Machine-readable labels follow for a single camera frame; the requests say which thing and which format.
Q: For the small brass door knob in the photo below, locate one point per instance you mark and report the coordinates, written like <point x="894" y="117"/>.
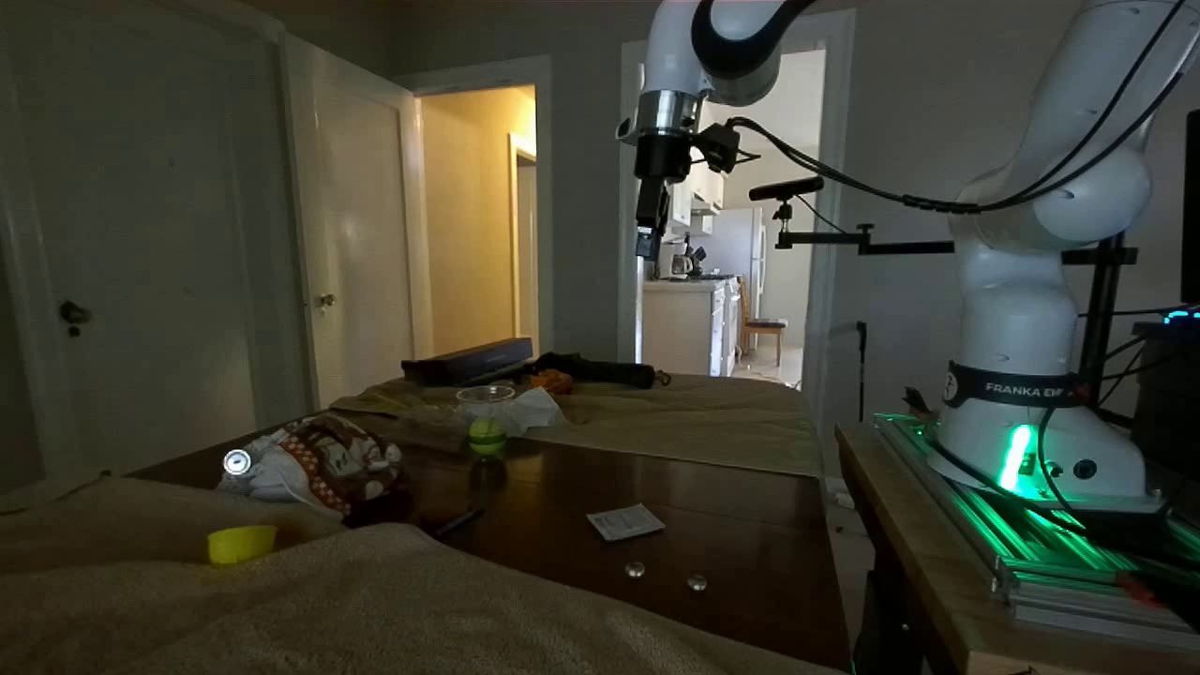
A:
<point x="322" y="302"/>

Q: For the yellowish tan towel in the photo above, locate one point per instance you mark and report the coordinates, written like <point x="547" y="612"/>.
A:
<point x="676" y="416"/>

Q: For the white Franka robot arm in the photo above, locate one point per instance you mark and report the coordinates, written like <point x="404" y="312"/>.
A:
<point x="1019" y="312"/>

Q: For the black camera boom stand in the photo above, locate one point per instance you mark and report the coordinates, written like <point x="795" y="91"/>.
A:
<point x="874" y="240"/>

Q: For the orange toy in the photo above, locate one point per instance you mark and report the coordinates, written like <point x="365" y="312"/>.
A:
<point x="547" y="375"/>

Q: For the beige towel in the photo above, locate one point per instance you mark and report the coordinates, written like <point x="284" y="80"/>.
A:
<point x="314" y="602"/>

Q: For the small silver metal knob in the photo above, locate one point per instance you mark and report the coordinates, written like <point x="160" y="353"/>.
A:
<point x="695" y="583"/>
<point x="635" y="572"/>

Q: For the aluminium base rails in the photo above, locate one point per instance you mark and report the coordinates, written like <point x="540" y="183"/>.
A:
<point x="1064" y="565"/>

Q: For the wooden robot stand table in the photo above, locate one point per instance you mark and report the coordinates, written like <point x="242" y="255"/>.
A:
<point x="920" y="587"/>

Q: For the black computer box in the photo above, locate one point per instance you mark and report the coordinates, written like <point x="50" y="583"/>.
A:
<point x="1167" y="400"/>

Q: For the white door with dark knob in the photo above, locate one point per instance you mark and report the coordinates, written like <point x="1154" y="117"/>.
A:
<point x="150" y="248"/>

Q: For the black case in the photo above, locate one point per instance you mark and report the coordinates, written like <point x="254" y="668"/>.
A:
<point x="467" y="362"/>

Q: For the wooden stool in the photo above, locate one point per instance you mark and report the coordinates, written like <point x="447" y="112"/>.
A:
<point x="764" y="333"/>

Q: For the white paper sachet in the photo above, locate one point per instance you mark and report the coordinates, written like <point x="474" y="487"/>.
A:
<point x="622" y="521"/>

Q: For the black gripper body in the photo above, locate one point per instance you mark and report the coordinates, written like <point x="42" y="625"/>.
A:
<point x="660" y="162"/>

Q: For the white kitchen cabinet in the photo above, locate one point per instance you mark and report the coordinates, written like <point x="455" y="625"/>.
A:
<point x="689" y="328"/>

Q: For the small yellow cap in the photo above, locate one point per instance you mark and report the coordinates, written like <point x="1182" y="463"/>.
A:
<point x="242" y="545"/>

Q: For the white open door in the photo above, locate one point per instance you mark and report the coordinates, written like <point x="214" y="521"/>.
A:
<point x="360" y="237"/>

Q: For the dark door knob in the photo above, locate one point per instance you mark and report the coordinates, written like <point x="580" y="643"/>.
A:
<point x="72" y="312"/>

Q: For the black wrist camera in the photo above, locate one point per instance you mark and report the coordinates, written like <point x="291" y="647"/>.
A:
<point x="722" y="142"/>

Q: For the black elongated object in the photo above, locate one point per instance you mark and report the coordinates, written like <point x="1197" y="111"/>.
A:
<point x="612" y="373"/>

